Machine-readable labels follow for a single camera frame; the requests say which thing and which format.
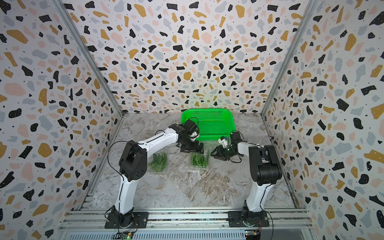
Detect aluminium front rail frame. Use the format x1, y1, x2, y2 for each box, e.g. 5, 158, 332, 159
58, 207, 317, 240

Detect left circuit board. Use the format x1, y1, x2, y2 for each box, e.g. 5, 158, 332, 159
115, 232, 134, 240

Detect left corner aluminium post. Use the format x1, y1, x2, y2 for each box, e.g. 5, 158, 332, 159
53, 1, 124, 118

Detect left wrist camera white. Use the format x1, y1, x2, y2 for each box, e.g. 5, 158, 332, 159
190, 130, 200, 139

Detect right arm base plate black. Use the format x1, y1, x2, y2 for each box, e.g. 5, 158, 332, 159
228, 211, 270, 228

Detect clear container peppers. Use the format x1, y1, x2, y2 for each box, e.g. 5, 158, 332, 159
190, 152, 210, 170
149, 152, 168, 173

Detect circuit board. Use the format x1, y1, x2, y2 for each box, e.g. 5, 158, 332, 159
115, 232, 134, 240
245, 230, 261, 240

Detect green plastic mesh basket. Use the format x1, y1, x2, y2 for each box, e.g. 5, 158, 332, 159
181, 109, 236, 141

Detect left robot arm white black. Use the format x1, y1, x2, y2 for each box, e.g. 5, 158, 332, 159
106, 119, 204, 228

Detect right circuit board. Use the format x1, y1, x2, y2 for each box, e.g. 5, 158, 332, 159
245, 230, 261, 240

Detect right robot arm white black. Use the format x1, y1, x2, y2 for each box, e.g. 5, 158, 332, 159
211, 131, 283, 228

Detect corner aluminium post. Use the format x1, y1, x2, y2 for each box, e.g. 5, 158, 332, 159
53, 1, 124, 118
261, 0, 318, 116

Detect right corner aluminium post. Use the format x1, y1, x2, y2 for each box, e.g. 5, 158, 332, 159
261, 0, 318, 116

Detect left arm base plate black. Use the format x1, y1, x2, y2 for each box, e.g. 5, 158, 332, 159
105, 212, 149, 230

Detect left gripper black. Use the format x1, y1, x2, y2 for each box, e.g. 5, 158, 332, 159
181, 137, 207, 154

